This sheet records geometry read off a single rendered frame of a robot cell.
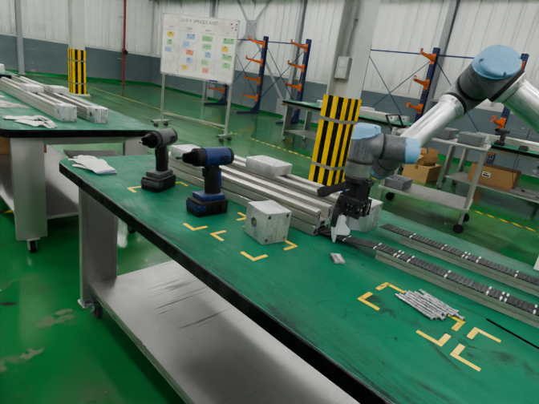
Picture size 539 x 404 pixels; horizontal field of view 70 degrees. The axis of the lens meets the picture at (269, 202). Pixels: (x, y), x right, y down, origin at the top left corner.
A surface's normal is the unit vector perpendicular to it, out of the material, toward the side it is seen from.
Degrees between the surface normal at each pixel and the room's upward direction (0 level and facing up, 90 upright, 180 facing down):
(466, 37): 90
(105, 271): 90
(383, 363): 0
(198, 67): 90
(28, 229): 90
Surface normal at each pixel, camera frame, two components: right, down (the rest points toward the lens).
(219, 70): -0.42, 0.23
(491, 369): 0.15, -0.94
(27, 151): 0.69, 0.32
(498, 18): -0.70, 0.13
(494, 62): -0.07, -0.34
